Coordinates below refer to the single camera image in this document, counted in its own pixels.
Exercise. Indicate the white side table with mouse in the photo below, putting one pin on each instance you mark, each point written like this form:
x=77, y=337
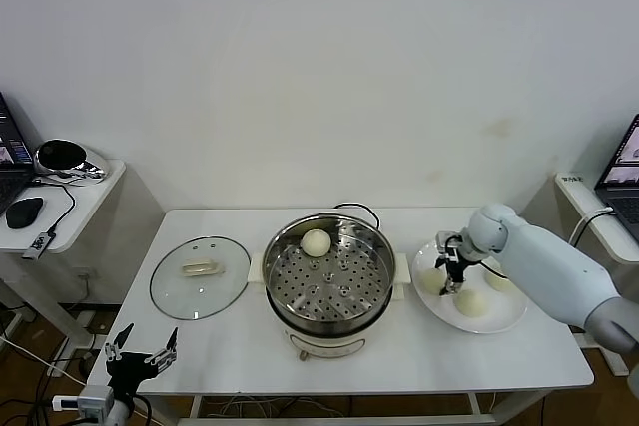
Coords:
x=90, y=206

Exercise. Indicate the white round plate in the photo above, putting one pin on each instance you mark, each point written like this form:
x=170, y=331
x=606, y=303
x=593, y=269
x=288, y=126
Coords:
x=499, y=318

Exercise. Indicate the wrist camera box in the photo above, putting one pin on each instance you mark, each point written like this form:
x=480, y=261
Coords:
x=447, y=241
x=95, y=398

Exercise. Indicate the black computer mouse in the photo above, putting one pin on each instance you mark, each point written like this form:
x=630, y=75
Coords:
x=24, y=212

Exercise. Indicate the white main table frame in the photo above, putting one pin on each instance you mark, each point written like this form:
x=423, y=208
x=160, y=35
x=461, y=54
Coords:
x=197, y=403

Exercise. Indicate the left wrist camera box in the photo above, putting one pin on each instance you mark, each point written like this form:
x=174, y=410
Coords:
x=95, y=398

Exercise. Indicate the black laptop beside mouse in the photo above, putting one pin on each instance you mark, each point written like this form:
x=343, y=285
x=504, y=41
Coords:
x=10, y=146

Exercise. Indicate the white side table with label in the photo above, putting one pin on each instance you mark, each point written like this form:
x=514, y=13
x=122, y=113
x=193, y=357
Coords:
x=564, y=196

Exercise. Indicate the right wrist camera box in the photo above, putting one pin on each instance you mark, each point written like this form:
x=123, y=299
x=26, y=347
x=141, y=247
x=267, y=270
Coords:
x=447, y=241

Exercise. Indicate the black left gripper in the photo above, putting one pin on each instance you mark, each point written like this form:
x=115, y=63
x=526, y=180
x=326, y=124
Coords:
x=127, y=368

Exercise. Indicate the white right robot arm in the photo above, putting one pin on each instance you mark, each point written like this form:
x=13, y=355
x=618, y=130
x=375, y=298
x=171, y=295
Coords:
x=544, y=266

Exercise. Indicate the white wall socket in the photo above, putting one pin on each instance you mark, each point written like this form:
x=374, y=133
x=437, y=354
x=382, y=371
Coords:
x=86, y=274

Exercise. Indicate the shiny chrome shell object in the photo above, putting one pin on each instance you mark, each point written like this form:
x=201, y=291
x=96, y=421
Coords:
x=60, y=154

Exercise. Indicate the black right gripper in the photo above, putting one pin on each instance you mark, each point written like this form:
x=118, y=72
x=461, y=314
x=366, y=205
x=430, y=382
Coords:
x=458, y=261

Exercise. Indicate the white steamed baozi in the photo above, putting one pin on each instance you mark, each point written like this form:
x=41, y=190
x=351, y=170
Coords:
x=499, y=284
x=315, y=242
x=432, y=281
x=470, y=303

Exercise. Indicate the stainless perforated steamer basket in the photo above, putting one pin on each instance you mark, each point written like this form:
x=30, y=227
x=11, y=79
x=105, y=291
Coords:
x=329, y=276

